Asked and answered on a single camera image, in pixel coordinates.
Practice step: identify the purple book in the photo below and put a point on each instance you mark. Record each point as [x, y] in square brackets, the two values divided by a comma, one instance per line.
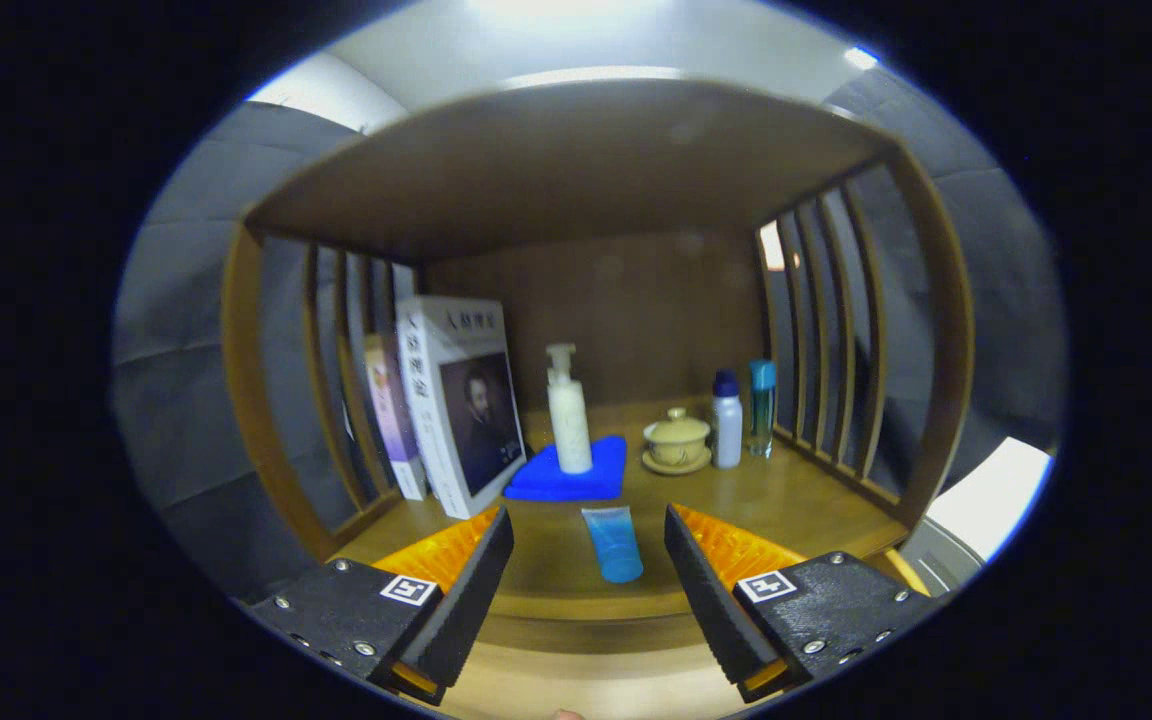
[391, 420]

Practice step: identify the wooden countertop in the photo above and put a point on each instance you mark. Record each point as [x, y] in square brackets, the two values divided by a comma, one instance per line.
[546, 560]

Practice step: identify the beige lidded teacup with saucer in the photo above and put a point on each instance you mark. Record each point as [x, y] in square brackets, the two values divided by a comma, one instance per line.
[676, 440]

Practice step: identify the white book with portrait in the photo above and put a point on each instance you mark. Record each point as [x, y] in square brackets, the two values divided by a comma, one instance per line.
[456, 420]

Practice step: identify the white bottle with blue cap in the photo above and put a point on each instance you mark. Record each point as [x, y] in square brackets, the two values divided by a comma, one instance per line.
[727, 430]

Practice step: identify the white panelled cabinet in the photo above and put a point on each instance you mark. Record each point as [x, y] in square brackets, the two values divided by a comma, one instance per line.
[996, 490]

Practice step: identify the blue folded cloth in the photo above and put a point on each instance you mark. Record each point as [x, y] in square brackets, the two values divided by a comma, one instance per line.
[556, 485]

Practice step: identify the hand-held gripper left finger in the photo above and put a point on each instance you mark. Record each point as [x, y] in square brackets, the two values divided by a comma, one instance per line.
[466, 600]

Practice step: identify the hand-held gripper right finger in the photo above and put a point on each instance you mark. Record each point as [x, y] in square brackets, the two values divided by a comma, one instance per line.
[711, 600]

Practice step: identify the blue and white tube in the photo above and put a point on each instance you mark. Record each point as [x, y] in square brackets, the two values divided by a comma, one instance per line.
[614, 545]

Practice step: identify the wooden drawer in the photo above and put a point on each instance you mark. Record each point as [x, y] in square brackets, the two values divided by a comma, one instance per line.
[586, 685]

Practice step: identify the white pump bottle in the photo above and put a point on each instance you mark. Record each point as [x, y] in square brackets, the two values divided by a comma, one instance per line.
[571, 430]

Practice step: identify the slim teal bottle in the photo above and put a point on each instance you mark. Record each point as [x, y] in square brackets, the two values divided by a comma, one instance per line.
[762, 410]

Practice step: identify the small square ceiling light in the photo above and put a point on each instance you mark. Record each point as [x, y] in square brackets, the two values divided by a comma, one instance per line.
[861, 57]

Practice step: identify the wooden cabinet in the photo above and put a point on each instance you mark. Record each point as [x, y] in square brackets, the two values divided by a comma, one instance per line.
[586, 170]

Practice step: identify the large round ceiling light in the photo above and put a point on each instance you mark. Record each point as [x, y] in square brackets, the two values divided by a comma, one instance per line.
[551, 5]

